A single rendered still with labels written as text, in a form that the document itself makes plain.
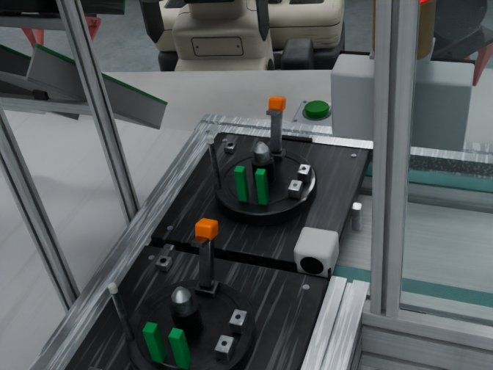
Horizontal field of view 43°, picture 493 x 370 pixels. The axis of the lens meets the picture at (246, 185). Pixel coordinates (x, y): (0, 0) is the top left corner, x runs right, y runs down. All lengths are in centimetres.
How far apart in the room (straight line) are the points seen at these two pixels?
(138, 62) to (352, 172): 261
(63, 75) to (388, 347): 51
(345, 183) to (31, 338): 47
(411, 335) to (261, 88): 71
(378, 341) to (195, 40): 97
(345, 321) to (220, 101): 68
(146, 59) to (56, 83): 263
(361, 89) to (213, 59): 101
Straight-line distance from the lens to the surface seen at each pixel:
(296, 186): 81
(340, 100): 58
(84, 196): 112
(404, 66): 52
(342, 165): 90
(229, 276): 76
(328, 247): 75
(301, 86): 130
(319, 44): 178
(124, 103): 92
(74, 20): 78
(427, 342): 74
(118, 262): 83
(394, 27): 52
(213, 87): 134
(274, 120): 87
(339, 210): 83
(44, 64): 80
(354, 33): 343
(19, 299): 98
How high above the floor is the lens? 152
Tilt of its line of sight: 39 degrees down
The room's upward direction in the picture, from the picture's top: 8 degrees counter-clockwise
